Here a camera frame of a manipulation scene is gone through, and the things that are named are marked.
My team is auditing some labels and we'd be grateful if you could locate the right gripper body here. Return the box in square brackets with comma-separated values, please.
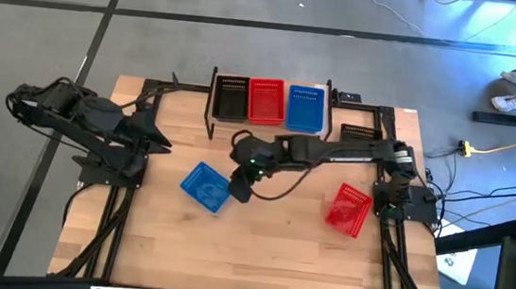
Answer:
[228, 133, 284, 185]

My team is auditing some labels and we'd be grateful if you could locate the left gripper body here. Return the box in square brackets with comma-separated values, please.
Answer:
[114, 105, 158, 180]

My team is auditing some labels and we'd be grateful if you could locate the blue plastic slotted basket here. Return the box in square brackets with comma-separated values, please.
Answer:
[177, 158, 236, 216]
[284, 84, 328, 136]

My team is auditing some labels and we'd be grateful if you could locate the red plastic slotted basket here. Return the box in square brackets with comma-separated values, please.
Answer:
[323, 180, 375, 241]
[245, 76, 290, 128]

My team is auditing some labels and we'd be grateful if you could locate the black plastic slotted basket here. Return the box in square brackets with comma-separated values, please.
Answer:
[211, 73, 252, 124]
[339, 122, 384, 147]

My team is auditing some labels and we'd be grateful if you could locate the wooden shelf with black legs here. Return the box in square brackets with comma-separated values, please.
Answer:
[201, 66, 337, 155]

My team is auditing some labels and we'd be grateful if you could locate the small black device box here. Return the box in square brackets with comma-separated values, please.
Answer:
[336, 90, 364, 105]

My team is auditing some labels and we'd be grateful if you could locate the white power strip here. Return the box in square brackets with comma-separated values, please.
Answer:
[456, 138, 473, 159]

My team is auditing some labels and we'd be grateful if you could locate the white paper sheet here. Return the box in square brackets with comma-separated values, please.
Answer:
[433, 217, 482, 288]

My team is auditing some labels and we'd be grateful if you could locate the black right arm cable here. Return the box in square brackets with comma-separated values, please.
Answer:
[225, 129, 318, 207]

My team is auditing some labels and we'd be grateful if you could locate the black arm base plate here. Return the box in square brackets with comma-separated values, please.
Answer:
[370, 180, 443, 226]
[77, 145, 149, 191]

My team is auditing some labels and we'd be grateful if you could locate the black aluminium table frame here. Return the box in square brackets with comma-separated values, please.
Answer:
[47, 68, 466, 289]

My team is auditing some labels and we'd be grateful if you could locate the yellow power cable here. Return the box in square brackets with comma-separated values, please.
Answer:
[469, 133, 516, 159]

